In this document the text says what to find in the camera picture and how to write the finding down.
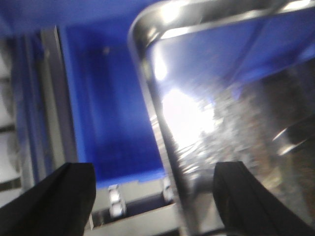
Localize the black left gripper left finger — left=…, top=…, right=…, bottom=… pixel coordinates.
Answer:
left=0, top=163, right=96, bottom=236

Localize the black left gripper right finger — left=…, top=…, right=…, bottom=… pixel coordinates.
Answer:
left=213, top=162, right=315, bottom=236

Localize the silver metal tray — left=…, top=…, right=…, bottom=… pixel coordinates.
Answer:
left=128, top=0, right=315, bottom=236

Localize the white roller conveyor track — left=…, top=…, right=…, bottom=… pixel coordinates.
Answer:
left=108, top=177, right=174, bottom=220

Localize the upper centre blue bin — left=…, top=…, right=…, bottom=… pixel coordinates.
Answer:
left=0, top=0, right=168, bottom=188

